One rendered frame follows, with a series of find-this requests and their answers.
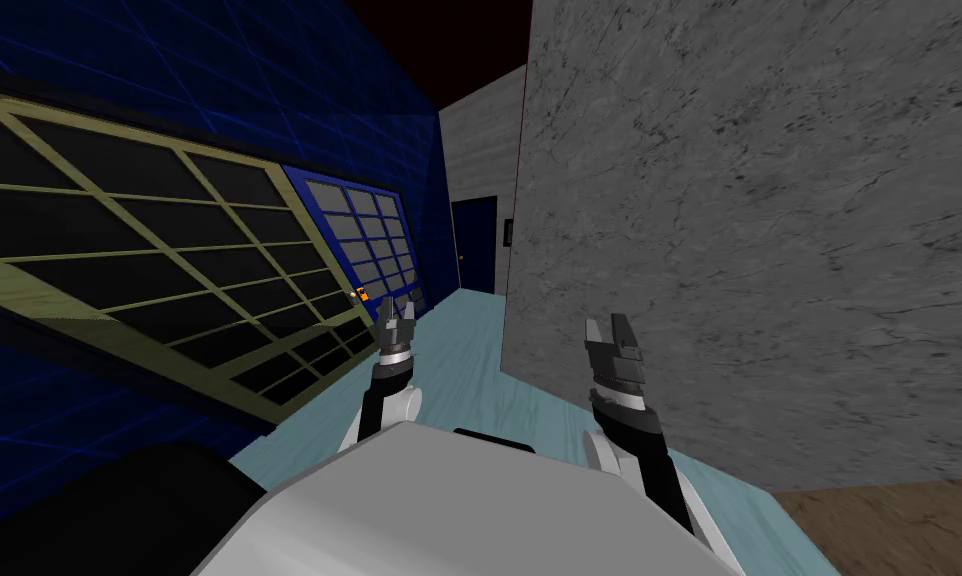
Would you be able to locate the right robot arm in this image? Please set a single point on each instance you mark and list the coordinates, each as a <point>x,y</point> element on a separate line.
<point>649,456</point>

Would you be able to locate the dark blue door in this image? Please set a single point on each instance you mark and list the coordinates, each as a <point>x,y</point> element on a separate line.
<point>474,244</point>

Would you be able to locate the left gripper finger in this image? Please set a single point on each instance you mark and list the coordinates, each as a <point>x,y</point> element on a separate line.
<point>386,310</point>
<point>408,314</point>

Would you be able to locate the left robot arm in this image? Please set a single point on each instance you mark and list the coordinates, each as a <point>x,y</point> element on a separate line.
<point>89,512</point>

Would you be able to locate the small dark wall picture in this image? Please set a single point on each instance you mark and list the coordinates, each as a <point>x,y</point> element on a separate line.
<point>510,232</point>

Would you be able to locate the blue glazed door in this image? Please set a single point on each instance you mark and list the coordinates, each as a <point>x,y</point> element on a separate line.
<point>369,232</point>

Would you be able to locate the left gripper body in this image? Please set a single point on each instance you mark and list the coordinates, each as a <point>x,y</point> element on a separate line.
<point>394,336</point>

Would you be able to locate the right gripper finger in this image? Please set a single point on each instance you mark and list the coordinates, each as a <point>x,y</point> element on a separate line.
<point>594,331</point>
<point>624,330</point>

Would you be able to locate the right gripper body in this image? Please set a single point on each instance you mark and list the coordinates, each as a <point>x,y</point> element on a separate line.
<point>617,366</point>

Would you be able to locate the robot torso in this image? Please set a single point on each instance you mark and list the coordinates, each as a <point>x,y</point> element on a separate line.
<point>449,512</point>

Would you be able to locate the large yellow framed window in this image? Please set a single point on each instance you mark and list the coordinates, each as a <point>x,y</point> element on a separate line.
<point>129,240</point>

